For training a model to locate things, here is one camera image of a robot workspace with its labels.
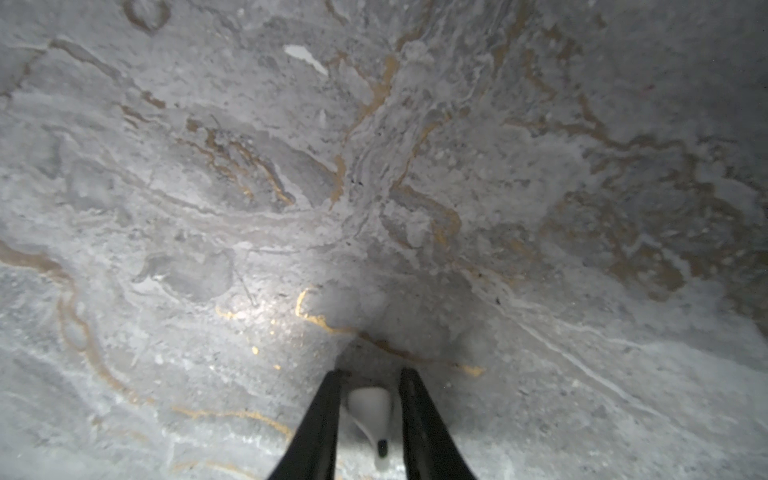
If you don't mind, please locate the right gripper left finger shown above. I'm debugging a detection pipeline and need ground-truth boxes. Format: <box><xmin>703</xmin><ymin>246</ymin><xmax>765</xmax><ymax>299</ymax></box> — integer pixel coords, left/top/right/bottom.
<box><xmin>268</xmin><ymin>369</ymin><xmax>344</xmax><ymax>480</ymax></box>

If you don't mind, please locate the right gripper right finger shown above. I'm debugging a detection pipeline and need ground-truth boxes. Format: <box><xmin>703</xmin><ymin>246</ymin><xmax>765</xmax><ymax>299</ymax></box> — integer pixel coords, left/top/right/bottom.
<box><xmin>398</xmin><ymin>367</ymin><xmax>476</xmax><ymax>480</ymax></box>

